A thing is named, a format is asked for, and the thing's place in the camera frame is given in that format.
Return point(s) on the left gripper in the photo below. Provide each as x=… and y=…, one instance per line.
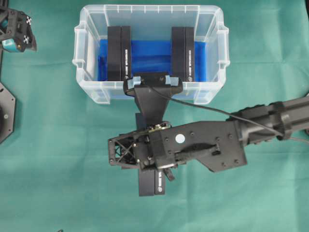
x=15, y=31

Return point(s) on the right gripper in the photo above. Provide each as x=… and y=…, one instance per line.
x=215, y=144

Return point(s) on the black box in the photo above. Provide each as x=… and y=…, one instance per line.
x=119, y=56
x=152, y=181
x=183, y=53

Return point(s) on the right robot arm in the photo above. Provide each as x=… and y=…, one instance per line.
x=279, y=120

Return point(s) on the clear plastic storage case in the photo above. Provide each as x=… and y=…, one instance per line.
x=150, y=23

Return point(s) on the green table cloth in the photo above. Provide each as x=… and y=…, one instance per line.
x=54, y=169

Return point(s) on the blue foam liner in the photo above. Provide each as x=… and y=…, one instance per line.
x=154, y=56

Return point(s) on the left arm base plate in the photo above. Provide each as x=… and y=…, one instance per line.
x=7, y=112

